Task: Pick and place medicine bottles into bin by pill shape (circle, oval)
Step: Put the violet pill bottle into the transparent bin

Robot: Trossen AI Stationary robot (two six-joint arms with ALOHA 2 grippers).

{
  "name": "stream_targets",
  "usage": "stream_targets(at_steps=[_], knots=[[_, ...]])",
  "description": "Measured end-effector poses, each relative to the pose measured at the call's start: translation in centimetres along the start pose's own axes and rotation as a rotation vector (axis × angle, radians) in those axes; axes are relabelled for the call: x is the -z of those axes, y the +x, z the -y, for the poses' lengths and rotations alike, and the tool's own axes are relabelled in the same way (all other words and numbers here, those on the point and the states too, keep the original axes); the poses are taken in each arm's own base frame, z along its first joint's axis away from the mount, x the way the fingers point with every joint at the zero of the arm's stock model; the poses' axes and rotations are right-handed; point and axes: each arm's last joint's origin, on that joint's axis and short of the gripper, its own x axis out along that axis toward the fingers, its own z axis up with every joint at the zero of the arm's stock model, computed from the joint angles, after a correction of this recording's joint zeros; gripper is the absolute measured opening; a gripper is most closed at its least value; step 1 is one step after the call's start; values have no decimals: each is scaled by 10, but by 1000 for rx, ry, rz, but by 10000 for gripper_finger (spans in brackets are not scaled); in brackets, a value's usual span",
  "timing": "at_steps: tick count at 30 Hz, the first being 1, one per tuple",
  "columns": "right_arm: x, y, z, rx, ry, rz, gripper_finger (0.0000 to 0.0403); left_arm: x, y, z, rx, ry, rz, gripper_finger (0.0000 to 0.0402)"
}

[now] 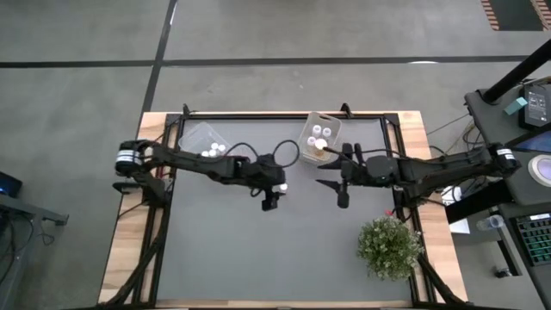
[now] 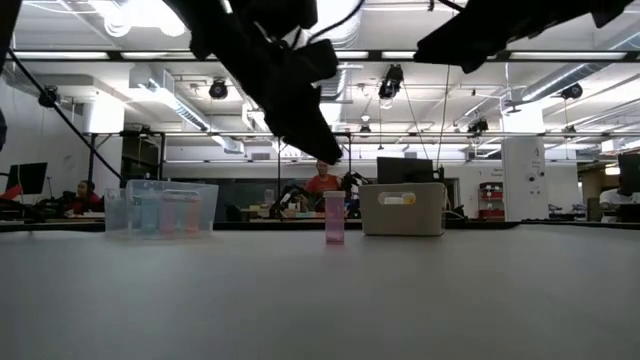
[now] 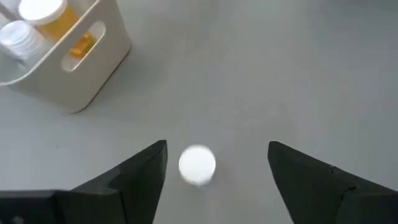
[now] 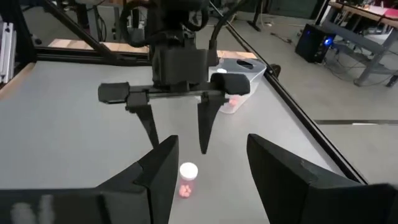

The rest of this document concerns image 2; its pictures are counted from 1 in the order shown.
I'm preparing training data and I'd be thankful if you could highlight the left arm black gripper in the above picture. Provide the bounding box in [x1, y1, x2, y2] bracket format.
[164, 0, 344, 166]

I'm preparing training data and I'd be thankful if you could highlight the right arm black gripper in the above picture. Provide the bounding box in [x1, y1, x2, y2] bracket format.
[413, 0, 597, 75]

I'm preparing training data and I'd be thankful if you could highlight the pink pill bottle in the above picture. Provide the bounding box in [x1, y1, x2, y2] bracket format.
[158, 193, 179, 237]
[323, 190, 348, 246]

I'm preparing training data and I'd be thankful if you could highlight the salmon pill bottle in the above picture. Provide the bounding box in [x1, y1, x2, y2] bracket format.
[182, 193, 203, 235]

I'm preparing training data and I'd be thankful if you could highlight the blue pill bottle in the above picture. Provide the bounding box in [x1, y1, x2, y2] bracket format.
[139, 193, 161, 235]

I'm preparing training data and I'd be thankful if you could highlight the small clear pill bottle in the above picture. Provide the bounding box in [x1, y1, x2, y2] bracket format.
[103, 188, 128, 235]

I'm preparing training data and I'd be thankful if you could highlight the clear plastic bin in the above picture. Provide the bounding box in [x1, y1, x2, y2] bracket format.
[124, 179, 220, 239]

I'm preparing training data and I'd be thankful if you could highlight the beige plastic bin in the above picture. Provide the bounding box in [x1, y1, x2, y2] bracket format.
[358, 181, 448, 238]

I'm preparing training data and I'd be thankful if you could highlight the person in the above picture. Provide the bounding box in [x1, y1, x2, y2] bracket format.
[304, 159, 344, 197]
[64, 179, 106, 216]
[598, 174, 640, 223]

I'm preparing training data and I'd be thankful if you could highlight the dark computer monitor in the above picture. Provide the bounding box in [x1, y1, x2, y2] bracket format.
[5, 161, 49, 197]
[618, 153, 640, 194]
[376, 156, 436, 185]

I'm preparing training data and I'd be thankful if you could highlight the white pillar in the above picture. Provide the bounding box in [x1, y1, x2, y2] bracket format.
[501, 134, 547, 222]

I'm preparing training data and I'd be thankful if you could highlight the red shelf unit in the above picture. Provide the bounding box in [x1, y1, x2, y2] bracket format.
[478, 181, 505, 221]

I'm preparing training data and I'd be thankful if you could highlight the black overhead frame bar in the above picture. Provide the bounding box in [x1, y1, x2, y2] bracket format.
[6, 49, 640, 63]

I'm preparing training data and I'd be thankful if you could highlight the thin hanging cable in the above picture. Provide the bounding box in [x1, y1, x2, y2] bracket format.
[435, 63, 452, 169]

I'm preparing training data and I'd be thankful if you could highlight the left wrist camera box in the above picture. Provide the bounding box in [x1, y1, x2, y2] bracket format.
[294, 39, 340, 85]

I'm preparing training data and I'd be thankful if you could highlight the silver ceiling air duct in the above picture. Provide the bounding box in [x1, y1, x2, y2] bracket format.
[312, 0, 366, 101]

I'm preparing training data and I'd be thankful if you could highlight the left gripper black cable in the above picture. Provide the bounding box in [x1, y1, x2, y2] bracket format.
[304, 0, 368, 47]

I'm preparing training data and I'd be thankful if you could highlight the black diagonal frame strut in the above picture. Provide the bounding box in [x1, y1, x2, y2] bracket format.
[6, 48, 125, 182]

